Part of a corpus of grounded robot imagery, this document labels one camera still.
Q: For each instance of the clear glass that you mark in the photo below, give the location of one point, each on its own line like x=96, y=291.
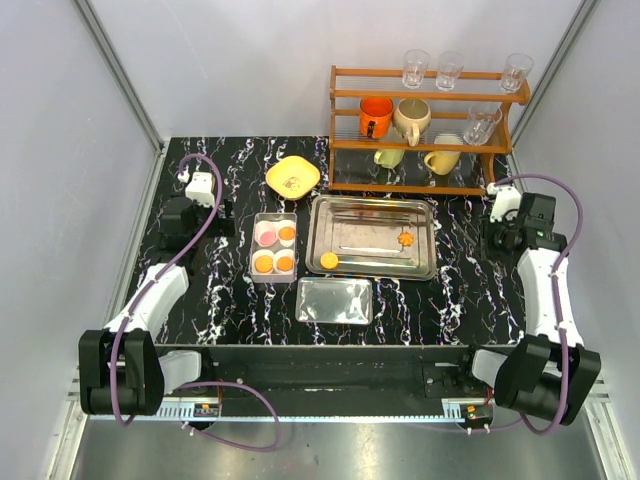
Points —
x=450, y=66
x=415, y=65
x=516, y=70

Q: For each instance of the wooden cup rack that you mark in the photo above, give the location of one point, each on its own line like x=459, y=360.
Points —
x=351, y=155

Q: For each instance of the clear glass left top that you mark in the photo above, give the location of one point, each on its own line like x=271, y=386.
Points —
x=415, y=65

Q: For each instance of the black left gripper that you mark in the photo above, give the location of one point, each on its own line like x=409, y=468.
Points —
x=224, y=226

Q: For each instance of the orange mug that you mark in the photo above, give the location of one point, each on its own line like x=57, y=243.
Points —
x=375, y=116

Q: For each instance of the pink sandwich cookie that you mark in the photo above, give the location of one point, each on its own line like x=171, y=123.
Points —
x=266, y=237

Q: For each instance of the beige mug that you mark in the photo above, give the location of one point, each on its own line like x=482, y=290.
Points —
x=411, y=120

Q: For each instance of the large steel baking tray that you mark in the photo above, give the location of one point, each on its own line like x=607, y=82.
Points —
x=363, y=233

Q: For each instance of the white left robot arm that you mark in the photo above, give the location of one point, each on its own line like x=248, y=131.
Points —
x=120, y=361

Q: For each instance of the orange sandwich cookie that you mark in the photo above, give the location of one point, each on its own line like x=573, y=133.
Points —
x=329, y=261
x=264, y=264

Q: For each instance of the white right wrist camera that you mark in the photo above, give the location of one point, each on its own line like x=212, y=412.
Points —
x=506, y=198

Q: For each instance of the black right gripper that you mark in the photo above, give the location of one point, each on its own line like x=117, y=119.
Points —
x=488, y=228

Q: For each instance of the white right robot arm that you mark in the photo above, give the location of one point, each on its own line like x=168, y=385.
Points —
x=549, y=374

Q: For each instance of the orange sandwich cookie top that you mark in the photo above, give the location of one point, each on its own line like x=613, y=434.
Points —
x=264, y=264

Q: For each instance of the orange flower cookie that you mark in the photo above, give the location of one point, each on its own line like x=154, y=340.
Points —
x=406, y=239

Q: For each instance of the white cookie box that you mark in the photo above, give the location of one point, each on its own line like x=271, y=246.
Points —
x=275, y=221

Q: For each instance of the yellow square plate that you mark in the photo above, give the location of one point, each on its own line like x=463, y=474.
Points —
x=292, y=177

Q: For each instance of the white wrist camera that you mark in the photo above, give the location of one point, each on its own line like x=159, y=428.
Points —
x=506, y=198
x=199, y=187

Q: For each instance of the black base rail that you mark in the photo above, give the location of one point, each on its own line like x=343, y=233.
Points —
x=339, y=382

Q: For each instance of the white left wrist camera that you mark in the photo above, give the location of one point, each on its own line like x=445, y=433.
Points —
x=199, y=187

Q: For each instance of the clear glass middle top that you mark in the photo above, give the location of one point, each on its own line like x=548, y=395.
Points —
x=450, y=66

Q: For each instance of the green mug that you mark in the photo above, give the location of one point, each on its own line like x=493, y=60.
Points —
x=388, y=158

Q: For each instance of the orange sandwich cookie bottom left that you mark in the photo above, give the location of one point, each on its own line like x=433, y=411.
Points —
x=329, y=261

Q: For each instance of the yellow mug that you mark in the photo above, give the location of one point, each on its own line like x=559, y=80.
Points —
x=442, y=162

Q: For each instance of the clear glass right top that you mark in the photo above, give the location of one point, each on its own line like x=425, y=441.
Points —
x=516, y=70

